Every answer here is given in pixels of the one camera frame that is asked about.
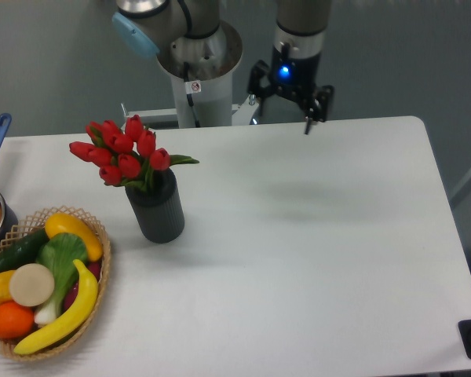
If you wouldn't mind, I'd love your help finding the green bok choy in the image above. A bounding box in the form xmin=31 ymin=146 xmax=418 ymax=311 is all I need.
xmin=35 ymin=232 xmax=88 ymax=327

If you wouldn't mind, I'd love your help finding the woven wicker basket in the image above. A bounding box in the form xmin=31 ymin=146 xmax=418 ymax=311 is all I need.
xmin=0 ymin=205 xmax=111 ymax=362

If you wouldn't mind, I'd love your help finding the orange fruit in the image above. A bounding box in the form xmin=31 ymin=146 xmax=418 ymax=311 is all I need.
xmin=0 ymin=301 xmax=34 ymax=339

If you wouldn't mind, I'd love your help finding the beige round disc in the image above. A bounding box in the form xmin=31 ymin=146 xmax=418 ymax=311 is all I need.
xmin=9 ymin=263 xmax=55 ymax=307

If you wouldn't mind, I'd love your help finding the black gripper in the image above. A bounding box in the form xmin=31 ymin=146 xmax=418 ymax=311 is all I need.
xmin=247 ymin=48 xmax=334 ymax=135

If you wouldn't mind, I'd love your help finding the purple red vegetable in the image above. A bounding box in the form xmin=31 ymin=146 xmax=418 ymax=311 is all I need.
xmin=63 ymin=262 xmax=101 ymax=312

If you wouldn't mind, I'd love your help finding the yellow banana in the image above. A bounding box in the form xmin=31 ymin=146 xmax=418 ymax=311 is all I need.
xmin=13 ymin=259 xmax=98 ymax=356

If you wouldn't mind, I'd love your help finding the dark grey ribbed vase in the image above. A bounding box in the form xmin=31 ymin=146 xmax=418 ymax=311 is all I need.
xmin=125 ymin=169 xmax=185 ymax=243

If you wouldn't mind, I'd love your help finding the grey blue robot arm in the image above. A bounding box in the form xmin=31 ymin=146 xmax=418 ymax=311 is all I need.
xmin=112 ymin=1 xmax=334 ymax=130

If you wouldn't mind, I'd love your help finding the green cucumber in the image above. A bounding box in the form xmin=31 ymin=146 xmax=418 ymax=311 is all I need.
xmin=0 ymin=229 xmax=49 ymax=273

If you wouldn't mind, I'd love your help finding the red tulip bouquet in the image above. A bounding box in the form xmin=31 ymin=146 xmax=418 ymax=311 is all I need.
xmin=69 ymin=115 xmax=199 ymax=194

